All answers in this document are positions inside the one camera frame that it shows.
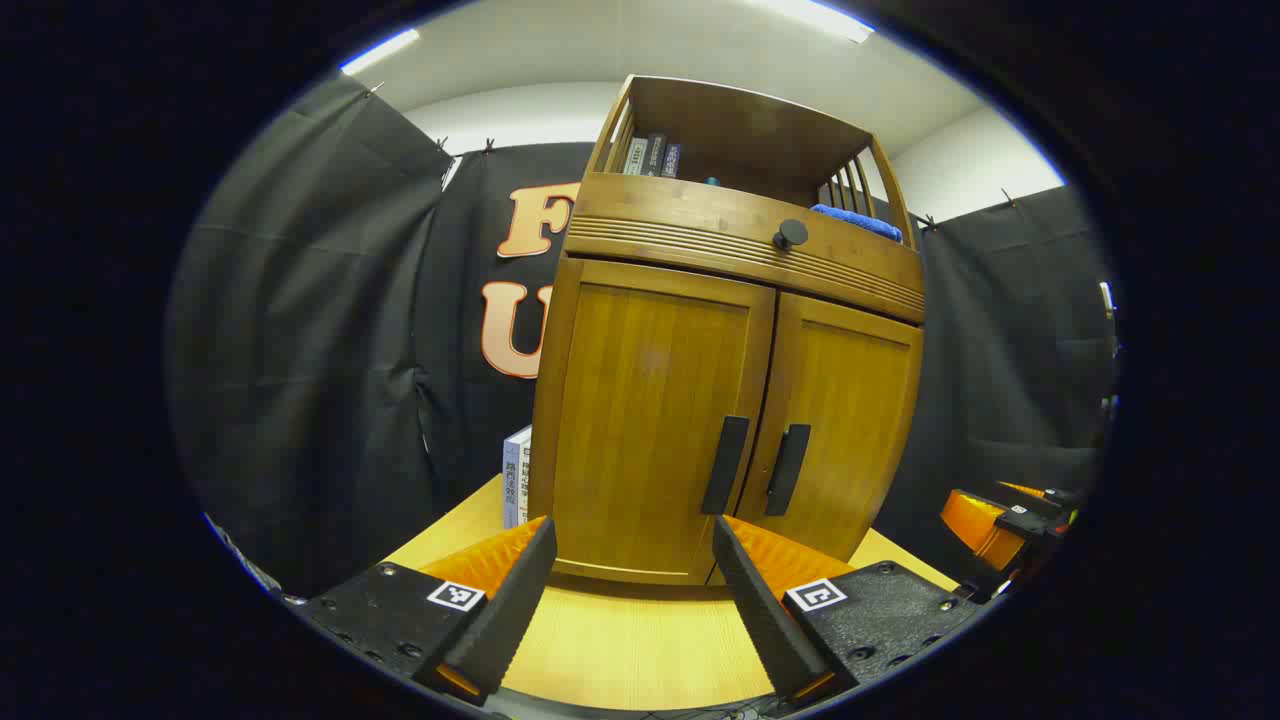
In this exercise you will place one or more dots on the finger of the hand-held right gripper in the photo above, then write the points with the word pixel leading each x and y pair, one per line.
pixel 1025 489
pixel 975 525

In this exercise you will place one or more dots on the wooden drawer with black knob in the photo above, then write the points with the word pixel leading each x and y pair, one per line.
pixel 680 215

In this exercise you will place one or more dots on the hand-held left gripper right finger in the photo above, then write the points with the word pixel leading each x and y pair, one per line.
pixel 765 620

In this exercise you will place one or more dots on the blue towel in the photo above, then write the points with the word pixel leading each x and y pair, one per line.
pixel 860 220

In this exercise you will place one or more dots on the black book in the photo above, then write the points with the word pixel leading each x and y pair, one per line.
pixel 654 154

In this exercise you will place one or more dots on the wooden double-door shoe cabinet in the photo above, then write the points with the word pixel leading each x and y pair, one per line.
pixel 700 120

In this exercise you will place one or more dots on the dark blue book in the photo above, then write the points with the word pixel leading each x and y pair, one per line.
pixel 672 160

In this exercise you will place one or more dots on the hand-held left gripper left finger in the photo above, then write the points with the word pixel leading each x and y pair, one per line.
pixel 510 620

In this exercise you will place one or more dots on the white book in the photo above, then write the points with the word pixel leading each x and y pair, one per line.
pixel 517 480

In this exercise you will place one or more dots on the wooden cabinet door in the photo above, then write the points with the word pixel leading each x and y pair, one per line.
pixel 850 420
pixel 640 400

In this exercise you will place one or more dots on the grey book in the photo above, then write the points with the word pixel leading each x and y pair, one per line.
pixel 635 157

